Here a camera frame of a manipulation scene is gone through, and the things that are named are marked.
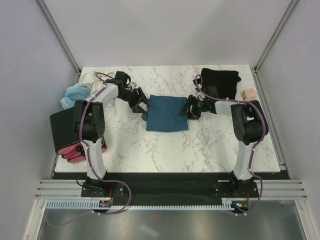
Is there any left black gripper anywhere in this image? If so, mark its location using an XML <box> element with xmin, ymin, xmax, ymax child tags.
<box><xmin>116</xmin><ymin>87</ymin><xmax>153</xmax><ymax>115</ymax></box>

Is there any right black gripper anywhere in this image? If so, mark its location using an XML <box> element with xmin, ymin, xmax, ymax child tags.
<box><xmin>177</xmin><ymin>95</ymin><xmax>209</xmax><ymax>121</ymax></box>

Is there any blue t shirt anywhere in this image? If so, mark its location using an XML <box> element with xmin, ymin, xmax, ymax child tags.
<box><xmin>141</xmin><ymin>95</ymin><xmax>189</xmax><ymax>133</ymax></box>

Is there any black pink drawer organizer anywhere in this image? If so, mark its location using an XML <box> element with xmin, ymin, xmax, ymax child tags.
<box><xmin>49</xmin><ymin>101</ymin><xmax>105</xmax><ymax>164</ymax></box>

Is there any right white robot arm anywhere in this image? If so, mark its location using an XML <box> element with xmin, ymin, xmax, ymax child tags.
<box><xmin>178</xmin><ymin>95</ymin><xmax>269</xmax><ymax>197</ymax></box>

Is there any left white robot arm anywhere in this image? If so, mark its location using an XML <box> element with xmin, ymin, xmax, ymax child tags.
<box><xmin>73</xmin><ymin>71</ymin><xmax>151</xmax><ymax>197</ymax></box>

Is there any folded black t shirt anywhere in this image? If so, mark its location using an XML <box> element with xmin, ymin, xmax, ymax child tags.
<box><xmin>197</xmin><ymin>68</ymin><xmax>242</xmax><ymax>100</ymax></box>

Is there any white t shirt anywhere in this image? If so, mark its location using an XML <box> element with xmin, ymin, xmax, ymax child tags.
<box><xmin>78</xmin><ymin>71</ymin><xmax>115</xmax><ymax>97</ymax></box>

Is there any small pink cube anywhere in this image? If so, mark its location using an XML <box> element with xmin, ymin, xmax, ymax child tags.
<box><xmin>241</xmin><ymin>88</ymin><xmax>258</xmax><ymax>101</ymax></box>

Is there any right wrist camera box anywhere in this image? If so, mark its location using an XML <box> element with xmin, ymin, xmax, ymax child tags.
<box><xmin>204</xmin><ymin>85</ymin><xmax>220</xmax><ymax>99</ymax></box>

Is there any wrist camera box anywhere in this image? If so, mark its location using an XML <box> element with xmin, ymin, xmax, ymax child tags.
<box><xmin>204</xmin><ymin>85</ymin><xmax>220</xmax><ymax>99</ymax></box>
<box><xmin>114</xmin><ymin>71</ymin><xmax>131</xmax><ymax>84</ymax></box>

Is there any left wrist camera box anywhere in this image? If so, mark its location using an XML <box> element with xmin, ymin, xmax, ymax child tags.
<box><xmin>114</xmin><ymin>71</ymin><xmax>131</xmax><ymax>84</ymax></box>

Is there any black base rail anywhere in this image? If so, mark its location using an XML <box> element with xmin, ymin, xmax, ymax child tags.
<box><xmin>53</xmin><ymin>171</ymin><xmax>258</xmax><ymax>207</ymax></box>

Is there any white cable duct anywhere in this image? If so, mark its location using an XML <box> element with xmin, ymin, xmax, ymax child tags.
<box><xmin>45</xmin><ymin>199</ymin><xmax>248</xmax><ymax>211</ymax></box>

